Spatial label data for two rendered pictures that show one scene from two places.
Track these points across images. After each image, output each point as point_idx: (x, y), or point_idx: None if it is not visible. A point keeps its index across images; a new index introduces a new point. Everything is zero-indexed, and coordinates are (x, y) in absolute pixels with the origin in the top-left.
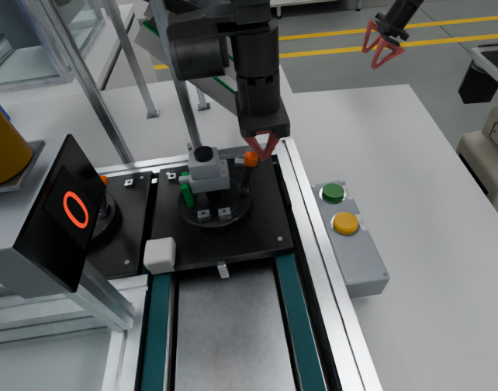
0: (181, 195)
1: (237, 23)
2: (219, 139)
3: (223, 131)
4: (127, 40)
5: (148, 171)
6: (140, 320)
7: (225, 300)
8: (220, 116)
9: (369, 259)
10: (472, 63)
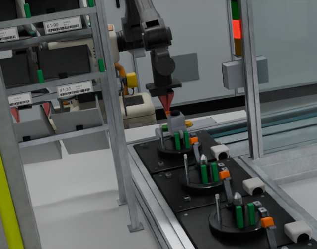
0: (180, 151)
1: (171, 45)
2: (76, 205)
3: (64, 206)
4: None
5: (154, 175)
6: None
7: (232, 154)
8: (38, 213)
9: (204, 120)
10: (62, 100)
